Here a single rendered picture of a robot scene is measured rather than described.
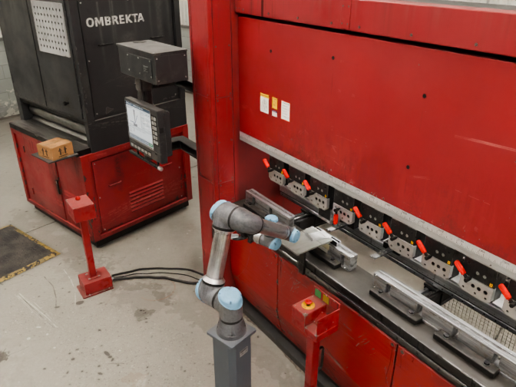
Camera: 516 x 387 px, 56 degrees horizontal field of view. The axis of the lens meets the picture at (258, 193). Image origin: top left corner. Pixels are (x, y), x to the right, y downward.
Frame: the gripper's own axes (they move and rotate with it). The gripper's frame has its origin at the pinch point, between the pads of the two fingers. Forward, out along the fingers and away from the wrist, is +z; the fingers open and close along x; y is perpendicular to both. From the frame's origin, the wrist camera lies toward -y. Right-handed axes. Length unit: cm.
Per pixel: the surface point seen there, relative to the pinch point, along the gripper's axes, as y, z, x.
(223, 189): -21, 42, -32
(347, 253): -17, -65, -19
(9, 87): -143, 658, -131
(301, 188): 1.7, -27.4, -38.6
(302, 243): -8.6, -41.9, -10.9
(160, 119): 42, 64, -33
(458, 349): -7, -137, 10
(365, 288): -19, -83, -4
